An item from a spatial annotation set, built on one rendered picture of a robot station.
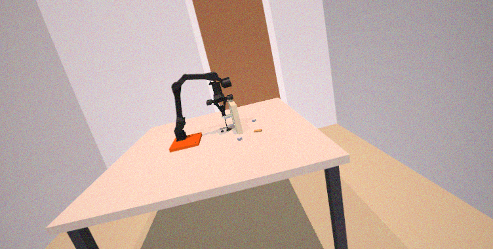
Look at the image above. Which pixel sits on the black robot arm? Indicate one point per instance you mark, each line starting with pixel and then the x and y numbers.
pixel 176 90

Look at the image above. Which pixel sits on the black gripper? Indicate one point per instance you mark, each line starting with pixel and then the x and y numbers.
pixel 229 97

